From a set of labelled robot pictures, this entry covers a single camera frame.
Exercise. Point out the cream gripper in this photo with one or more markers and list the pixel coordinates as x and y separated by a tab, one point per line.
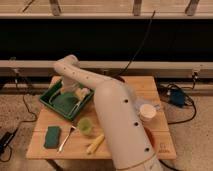
81	93

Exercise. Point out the white dish brush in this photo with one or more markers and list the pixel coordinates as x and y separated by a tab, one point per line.
76	106

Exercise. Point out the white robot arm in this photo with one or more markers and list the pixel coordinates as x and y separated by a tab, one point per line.
126	138

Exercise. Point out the green plastic cup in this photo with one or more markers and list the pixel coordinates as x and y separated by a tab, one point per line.
85	126

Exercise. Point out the white paper cup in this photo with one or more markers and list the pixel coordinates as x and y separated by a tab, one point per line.
147	112

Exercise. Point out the green plastic tray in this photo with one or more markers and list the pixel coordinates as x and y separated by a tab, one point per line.
63	103

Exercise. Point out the metal fork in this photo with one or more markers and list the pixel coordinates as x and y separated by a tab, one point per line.
73	128

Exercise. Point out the green sponge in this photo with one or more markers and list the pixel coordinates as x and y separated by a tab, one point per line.
52	137

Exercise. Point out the orange plastic bowl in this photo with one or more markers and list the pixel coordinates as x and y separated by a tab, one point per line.
150	136

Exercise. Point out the black power adapter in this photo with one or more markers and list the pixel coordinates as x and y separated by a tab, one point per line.
4	141

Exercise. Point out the blue power box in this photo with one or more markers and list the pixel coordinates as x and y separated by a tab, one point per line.
177	98

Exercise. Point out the pale green curved handle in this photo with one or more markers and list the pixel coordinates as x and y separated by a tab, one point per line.
54	95

